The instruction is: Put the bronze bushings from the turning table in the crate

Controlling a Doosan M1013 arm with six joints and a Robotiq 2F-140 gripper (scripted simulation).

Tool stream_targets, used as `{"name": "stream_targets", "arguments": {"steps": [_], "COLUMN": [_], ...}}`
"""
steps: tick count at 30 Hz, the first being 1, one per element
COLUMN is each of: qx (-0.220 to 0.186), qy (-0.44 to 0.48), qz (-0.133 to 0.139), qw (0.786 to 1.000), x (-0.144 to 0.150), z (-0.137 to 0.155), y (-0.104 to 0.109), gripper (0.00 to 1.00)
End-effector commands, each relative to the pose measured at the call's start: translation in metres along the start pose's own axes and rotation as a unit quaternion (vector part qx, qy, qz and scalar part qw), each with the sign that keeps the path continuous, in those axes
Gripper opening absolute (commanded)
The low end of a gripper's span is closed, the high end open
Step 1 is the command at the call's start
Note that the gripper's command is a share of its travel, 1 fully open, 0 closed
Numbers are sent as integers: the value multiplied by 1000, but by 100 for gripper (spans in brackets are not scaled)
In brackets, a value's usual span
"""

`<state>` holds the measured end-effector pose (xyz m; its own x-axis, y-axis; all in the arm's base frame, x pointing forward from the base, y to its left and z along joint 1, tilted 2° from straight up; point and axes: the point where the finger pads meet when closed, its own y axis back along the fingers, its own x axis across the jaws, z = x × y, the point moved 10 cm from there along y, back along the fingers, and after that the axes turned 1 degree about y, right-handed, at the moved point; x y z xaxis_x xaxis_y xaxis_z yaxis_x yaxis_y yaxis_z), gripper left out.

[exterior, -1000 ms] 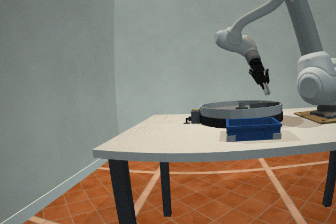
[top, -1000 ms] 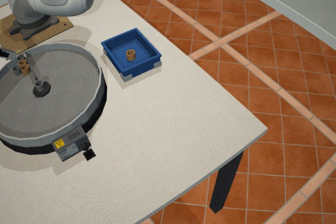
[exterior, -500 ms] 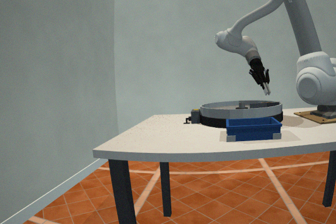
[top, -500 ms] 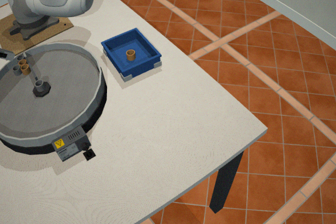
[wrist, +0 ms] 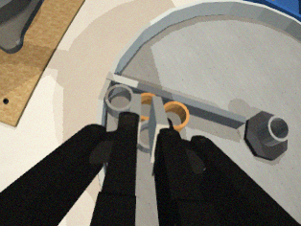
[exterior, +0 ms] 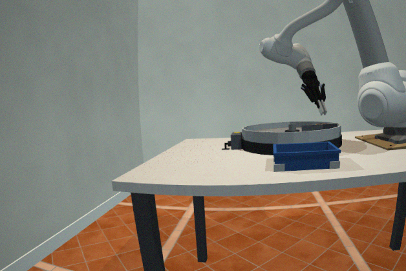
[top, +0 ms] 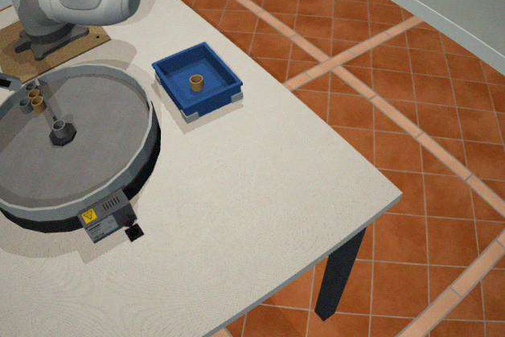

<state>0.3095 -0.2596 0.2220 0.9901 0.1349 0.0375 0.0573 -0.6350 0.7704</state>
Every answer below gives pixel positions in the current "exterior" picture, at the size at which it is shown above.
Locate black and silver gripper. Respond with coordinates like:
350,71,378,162
301,70,327,115

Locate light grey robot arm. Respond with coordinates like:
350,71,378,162
259,0,406,144

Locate blue crate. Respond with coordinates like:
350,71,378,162
273,142,341,172

